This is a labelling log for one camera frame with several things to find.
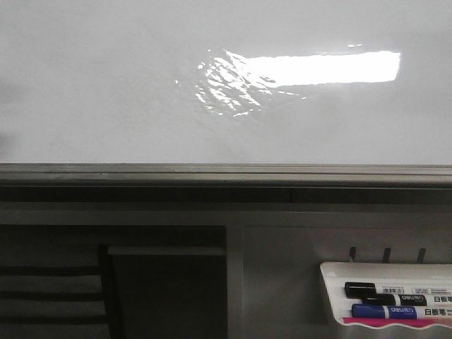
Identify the white whiteboard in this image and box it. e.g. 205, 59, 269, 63
1, 1, 451, 165

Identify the black capped whiteboard marker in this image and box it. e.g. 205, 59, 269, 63
344, 282, 451, 298

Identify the blue whiteboard marker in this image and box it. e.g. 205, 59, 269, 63
351, 304, 451, 320

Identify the white marker tray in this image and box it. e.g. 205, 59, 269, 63
320, 262, 451, 338

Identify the pink item in tray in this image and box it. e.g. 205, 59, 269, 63
342, 317, 451, 328

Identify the dark slatted chair back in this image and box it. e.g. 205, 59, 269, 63
1, 244, 125, 338

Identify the left black wall hook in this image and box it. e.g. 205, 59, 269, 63
348, 246, 357, 263

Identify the black wall hook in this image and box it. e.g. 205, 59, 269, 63
348, 246, 357, 263
382, 247, 391, 263
417, 248, 426, 264

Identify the middle black wall hook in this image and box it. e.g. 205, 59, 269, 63
382, 247, 391, 263

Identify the right black wall hook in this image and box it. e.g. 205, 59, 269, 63
417, 248, 426, 264

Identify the grey aluminium whiteboard frame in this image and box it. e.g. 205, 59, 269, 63
1, 163, 451, 189

